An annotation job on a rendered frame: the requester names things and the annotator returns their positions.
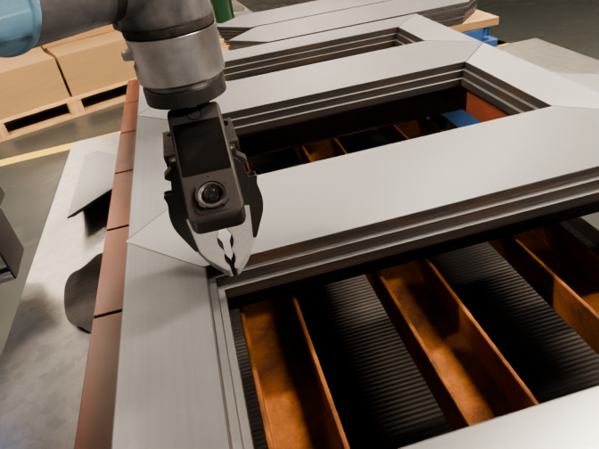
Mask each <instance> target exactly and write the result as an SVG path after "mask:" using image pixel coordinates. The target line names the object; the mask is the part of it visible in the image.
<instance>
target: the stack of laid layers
mask: <svg viewBox="0 0 599 449"><path fill-rule="evenodd" d="M422 41H424V40H422V39H421V38H419V37H416V36H414V35H412V34H410V33H408V32H407V31H405V30H403V29H401V28H399V27H396V28H393V29H385V30H380V31H375V32H371V33H366V34H362V35H357V36H353V37H344V38H340V39H335V40H331V41H327V42H323V43H318V44H313V45H305V46H301V47H296V48H292V49H287V50H282V51H278V52H273V53H265V54H261V55H257V56H252V57H248V58H243V59H239V60H234V61H226V62H225V67H224V69H223V72H224V76H225V80H226V81H228V80H233V79H237V78H246V77H249V76H254V75H258V74H263V73H268V72H271V71H276V70H280V69H288V68H293V67H297V66H301V65H306V64H310V63H315V62H319V61H327V60H331V59H336V58H340V57H344V56H349V55H353V54H358V53H365V52H370V51H374V50H379V49H383V48H388V47H392V46H401V45H408V44H412V43H417V42H422ZM456 86H463V87H464V88H466V89H468V90H469V91H471V92H473V93H474V94H477V95H478V96H479V97H481V98H482V99H484V100H486V101H487V102H490V103H491V104H493V105H495V106H496V107H498V108H499V109H500V110H503V111H504V112H506V113H508V114H509V115H511V116H512V115H516V114H520V113H523V112H528V111H532V110H538V109H543V108H546V107H550V105H549V104H547V103H545V102H542V101H540V100H539V99H537V98H535V97H533V96H531V95H529V94H526V93H524V92H523V91H522V90H520V89H518V88H516V87H514V86H511V85H509V84H507V83H505V82H504V81H502V80H500V79H498V78H495V77H493V76H492V75H490V74H488V73H487V72H485V71H483V70H481V69H478V68H476V67H474V66H472V65H471V64H469V63H467V62H466V61H465V62H460V63H457V64H452V65H448V66H444V67H439V68H436V69H427V70H424V71H419V72H415V73H411V74H406V75H403V76H398V77H393V78H386V79H382V80H378V81H374V82H370V83H365V84H361V85H357V86H349V87H345V88H341V89H336V90H332V91H328V92H324V93H320V94H312V95H308V96H303V97H300V98H295V99H290V100H287V101H282V102H275V103H270V104H267V105H262V106H258V107H254V108H249V109H246V110H238V111H234V112H229V113H225V114H222V117H223V119H224V118H231V120H232V123H233V126H234V131H235V133H236V135H242V134H247V133H250V132H255V131H259V130H263V129H267V128H271V127H279V126H282V125H287V124H290V123H295V122H299V121H303V120H307V119H312V118H319V117H322V116H327V115H331V114H335V113H339V112H343V111H347V110H354V109H359V108H363V107H367V106H372V105H375V104H380V103H384V102H391V101H396V100H399V99H404V98H407V97H412V96H416V95H420V94H427V93H431V92H436V91H439V90H444V89H448V88H452V87H456ZM596 201H599V167H594V168H589V169H587V170H583V171H579V172H576V173H572V174H568V175H565V176H559V177H556V178H552V179H548V180H545V181H541V182H537V183H533V184H527V185H523V186H520V187H517V188H513V189H510V190H506V191H502V192H496V193H492V194H489V195H485V196H481V197H479V198H475V199H471V200H465V201H461V202H457V203H454V204H450V205H446V206H443V207H439V208H434V209H430V210H426V211H423V212H419V213H415V214H412V215H408V216H402V217H398V218H395V219H391V220H388V221H384V222H380V223H377V224H370V225H367V226H363V227H359V228H356V229H353V230H349V231H346V232H341V233H336V234H332V235H328V236H324V237H321V238H317V239H313V240H311V241H304V242H301V243H297V244H293V245H290V246H286V247H282V248H279V249H272V250H269V251H266V252H262V253H258V254H255V255H251V256H250V258H249V260H248V262H247V264H246V265H245V267H244V268H243V269H242V272H241V273H240V274H239V275H234V276H232V277H231V276H228V275H226V274H225V273H222V272H220V271H219V270H218V269H216V268H215V267H213V266H212V265H210V266H206V267H205V268H206V274H207V280H208V287H209V299H210V305H211V312H212V318H213V324H214V332H215V338H216V344H217V356H218V362H219V369H220V375H221V382H222V389H223V395H224V401H225V408H226V419H227V427H228V433H229V439H230V446H231V449H255V448H254V444H253V438H252V434H251V428H250V419H249V414H248V409H247V404H246V399H245V395H244V390H243V384H242V375H241V371H240V365H239V361H238V355H237V351H236V345H235V341H234V332H233V327H232V322H231V317H230V312H229V307H228V302H227V299H228V298H232V297H236V296H240V295H243V294H247V293H250V292H253V291H257V290H263V289H266V288H270V287H274V286H277V285H281V284H284V283H287V282H294V281H297V280H300V279H304V278H308V277H311V276H314V275H318V274H321V273H328V272H330V271H334V270H338V269H341V268H345V267H348V266H352V265H358V264H362V263H364V262H368V261H372V260H375V259H379V258H382V257H388V256H392V255H396V254H398V253H402V252H406V251H409V250H413V249H419V248H422V247H426V246H430V245H432V244H436V243H440V242H443V241H449V240H453V239H456V238H460V237H464V236H466V235H470V234H474V233H480V232H483V231H487V230H490V229H494V228H497V227H500V226H504V225H510V224H514V223H517V222H520V221H524V220H528V219H531V218H534V217H538V216H544V215H547V214H551V213H554V212H558V211H562V210H565V209H568V208H575V207H578V206H581V205H585V204H588V203H592V202H596Z"/></svg>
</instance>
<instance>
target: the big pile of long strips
mask: <svg viewBox="0 0 599 449"><path fill-rule="evenodd" d="M477 4H478V0H318V1H314V2H309V3H304V4H295V5H291V6H285V7H281V8H276V9H272V10H266V11H262V12H254V13H248V14H244V15H240V16H238V17H236V18H233V19H231V20H229V21H226V22H224V23H222V24H220V25H217V29H218V32H219V35H220V36H222V37H221V38H224V43H226V44H227V45H229V46H228V50H229V51H232V50H236V49H241V48H245V47H250V46H254V45H263V44H267V43H272V42H276V41H281V40H285V39H290V38H295V37H303V36H307V35H312V34H316V33H321V32H325V31H330V30H335V29H343V28H347V27H352V26H356V25H361V24H366V23H370V22H375V21H379V20H387V19H392V18H397V17H401V16H406V15H410V14H415V13H416V14H419V15H421V16H423V17H425V18H427V19H429V20H433V21H435V22H437V23H439V24H441V25H444V26H446V27H452V26H456V25H461V24H463V23H464V22H465V21H466V20H467V19H468V18H469V17H471V16H472V15H473V14H474V13H475V10H476V9H477V8H476V7H477Z"/></svg>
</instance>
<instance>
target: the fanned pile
mask: <svg viewBox="0 0 599 449"><path fill-rule="evenodd" d="M116 160H117V155H116V154H111V153H107V152H102V151H94V152H92V153H90V154H87V155H85V158H84V161H83V165H82V168H81V171H80V174H79V177H78V182H77V186H76V189H75V191H74V195H73V198H72V202H71V204H70V210H69V213H68V216H67V218H68V219H69V218H70V217H74V216H76V215H77V214H79V213H80V212H82V211H83V210H85V209H86V208H88V207H90V206H92V205H93V204H95V203H96V202H97V201H98V200H100V199H102V198H103V197H105V196H106V195H108V194H109V193H111V191H112V185H113V178H114V175H115V167H116Z"/></svg>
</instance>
